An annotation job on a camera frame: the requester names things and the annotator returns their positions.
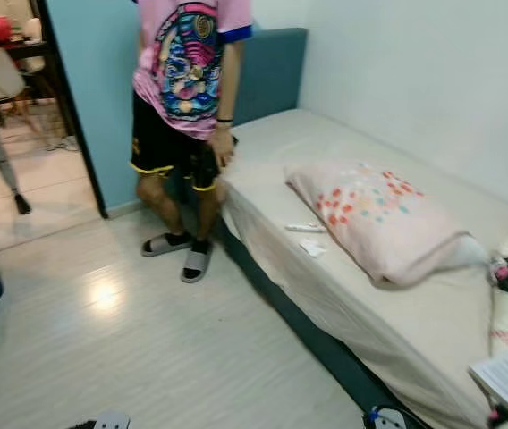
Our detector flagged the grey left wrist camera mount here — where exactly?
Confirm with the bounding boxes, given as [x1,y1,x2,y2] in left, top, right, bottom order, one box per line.
[91,411,131,429]

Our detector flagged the beige dining chair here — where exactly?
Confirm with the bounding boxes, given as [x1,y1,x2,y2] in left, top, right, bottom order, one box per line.
[0,46,58,135]

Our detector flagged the white tissue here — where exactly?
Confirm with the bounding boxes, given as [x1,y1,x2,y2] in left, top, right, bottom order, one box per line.
[299,240,326,260]

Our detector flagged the pink dotted pillow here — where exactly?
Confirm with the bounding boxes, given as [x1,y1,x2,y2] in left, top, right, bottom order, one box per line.
[285,161,492,289]

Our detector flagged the person in pink patterned shirt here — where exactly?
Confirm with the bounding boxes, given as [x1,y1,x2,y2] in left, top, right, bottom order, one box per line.
[129,0,255,269]

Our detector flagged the teal upholstered headboard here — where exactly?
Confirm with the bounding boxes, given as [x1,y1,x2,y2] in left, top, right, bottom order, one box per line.
[232,27,309,126]

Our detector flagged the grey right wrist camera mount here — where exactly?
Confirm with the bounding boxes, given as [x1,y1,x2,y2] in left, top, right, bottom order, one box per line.
[366,407,407,429]

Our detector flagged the person's left hand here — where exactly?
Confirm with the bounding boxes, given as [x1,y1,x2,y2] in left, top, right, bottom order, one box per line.
[209,128,237,171]

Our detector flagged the bed with beige sheet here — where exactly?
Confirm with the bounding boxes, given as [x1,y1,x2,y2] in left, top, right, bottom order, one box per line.
[218,107,508,429]

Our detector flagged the dark wooden dining table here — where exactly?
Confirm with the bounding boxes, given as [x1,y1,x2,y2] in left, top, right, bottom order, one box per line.
[0,36,54,99]

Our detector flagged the dark bed frame base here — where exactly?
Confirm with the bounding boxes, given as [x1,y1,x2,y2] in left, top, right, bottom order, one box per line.
[214,214,434,429]

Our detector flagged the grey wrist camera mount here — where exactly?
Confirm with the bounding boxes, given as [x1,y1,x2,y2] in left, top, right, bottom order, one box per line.
[91,411,131,429]
[366,407,407,429]

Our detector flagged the black door frame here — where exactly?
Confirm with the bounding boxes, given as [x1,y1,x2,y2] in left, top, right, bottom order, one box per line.
[35,0,109,220]

